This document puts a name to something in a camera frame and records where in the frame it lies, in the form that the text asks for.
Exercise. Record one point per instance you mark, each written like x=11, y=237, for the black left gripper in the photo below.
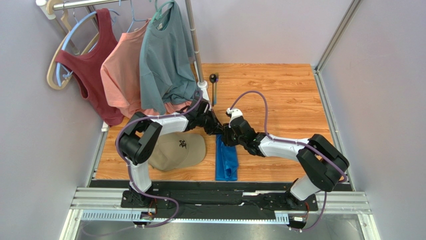
x=215, y=127

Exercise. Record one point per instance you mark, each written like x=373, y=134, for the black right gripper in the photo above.
x=231, y=135

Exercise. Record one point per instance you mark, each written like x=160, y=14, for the blue cloth napkin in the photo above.
x=226, y=161

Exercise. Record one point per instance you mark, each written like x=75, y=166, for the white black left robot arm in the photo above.
x=136, y=141

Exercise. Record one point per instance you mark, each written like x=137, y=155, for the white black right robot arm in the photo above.
x=323, y=164

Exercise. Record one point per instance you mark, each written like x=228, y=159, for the white clothes rack foot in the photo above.
x=203, y=90

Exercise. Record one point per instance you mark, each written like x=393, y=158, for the black spoon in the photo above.
x=212, y=81

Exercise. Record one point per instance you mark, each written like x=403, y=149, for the beige baseball cap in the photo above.
x=177, y=151

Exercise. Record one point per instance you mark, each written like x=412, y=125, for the teal t-shirt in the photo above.
x=165, y=60

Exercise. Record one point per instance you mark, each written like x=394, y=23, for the pink t-shirt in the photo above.
x=120, y=74

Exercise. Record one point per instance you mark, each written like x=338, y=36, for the teal clothes hanger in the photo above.
x=159, y=10

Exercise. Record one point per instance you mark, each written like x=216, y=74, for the maroon tank top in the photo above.
x=86, y=69

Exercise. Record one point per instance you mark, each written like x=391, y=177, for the light blue clothes hanger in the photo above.
x=57, y=75

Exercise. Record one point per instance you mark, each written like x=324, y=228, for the wooden clothes hanger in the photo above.
x=57, y=12

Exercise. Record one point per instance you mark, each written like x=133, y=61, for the metal clothes rack pole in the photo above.
x=193, y=40

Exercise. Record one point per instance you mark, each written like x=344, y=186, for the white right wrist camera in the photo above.
x=233, y=113

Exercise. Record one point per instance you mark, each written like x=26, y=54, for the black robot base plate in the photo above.
x=274, y=201

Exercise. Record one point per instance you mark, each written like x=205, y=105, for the aluminium frame rail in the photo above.
x=104, y=204

